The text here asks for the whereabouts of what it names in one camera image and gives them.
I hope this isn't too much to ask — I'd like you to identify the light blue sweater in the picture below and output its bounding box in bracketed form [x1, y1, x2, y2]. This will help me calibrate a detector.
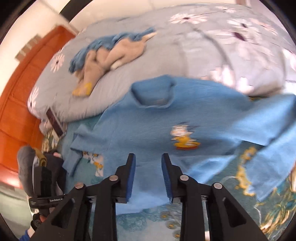
[64, 75, 295, 214]

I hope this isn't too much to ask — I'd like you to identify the left hand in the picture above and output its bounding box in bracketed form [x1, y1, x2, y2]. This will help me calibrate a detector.
[30, 149, 66, 231]

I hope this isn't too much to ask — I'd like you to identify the teal floral bed blanket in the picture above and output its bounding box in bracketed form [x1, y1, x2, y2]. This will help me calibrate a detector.
[41, 96, 296, 241]

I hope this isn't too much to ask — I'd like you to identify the black smartphone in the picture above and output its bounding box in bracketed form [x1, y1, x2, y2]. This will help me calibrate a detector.
[46, 108, 65, 138]

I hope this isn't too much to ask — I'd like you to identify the orange wooden headboard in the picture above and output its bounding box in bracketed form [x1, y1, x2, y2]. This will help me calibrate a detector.
[0, 26, 74, 182]

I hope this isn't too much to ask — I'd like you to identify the blue knit garment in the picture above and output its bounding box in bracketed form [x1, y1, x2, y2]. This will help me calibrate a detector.
[68, 28, 156, 74]

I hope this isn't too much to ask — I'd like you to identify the beige fleece garment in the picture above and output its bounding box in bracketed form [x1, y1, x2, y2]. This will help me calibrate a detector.
[72, 32, 157, 97]

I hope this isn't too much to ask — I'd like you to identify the white wardrobe with black stripe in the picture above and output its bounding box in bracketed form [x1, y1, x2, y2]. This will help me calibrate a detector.
[59, 1, 236, 21]

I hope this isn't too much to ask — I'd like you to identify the grey floral duvet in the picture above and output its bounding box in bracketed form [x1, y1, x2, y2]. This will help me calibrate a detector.
[27, 4, 295, 122]

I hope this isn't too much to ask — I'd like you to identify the wall switch panel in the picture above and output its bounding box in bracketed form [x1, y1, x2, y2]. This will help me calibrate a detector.
[15, 35, 41, 62]

